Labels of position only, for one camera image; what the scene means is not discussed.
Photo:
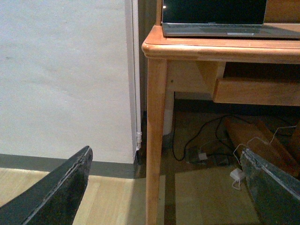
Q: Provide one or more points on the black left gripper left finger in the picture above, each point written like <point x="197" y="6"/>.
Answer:
<point x="55" y="199"/>

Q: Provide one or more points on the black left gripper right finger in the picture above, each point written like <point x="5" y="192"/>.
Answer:
<point x="276" y="194"/>

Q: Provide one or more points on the white power adapter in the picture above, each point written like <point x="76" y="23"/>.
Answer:
<point x="237" y="174"/>

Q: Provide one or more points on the wooden planks on floor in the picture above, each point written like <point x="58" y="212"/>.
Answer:
<point x="261" y="141"/>

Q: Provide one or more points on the power strip on floor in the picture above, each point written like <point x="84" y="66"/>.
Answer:
<point x="197" y="156"/>

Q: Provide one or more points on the wooden desk drawer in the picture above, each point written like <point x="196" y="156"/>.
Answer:
<point x="259" y="84"/>

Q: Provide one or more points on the wooden desk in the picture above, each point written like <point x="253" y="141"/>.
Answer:
<point x="210" y="54"/>

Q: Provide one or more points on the grey laptop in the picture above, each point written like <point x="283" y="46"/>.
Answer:
<point x="219" y="18"/>

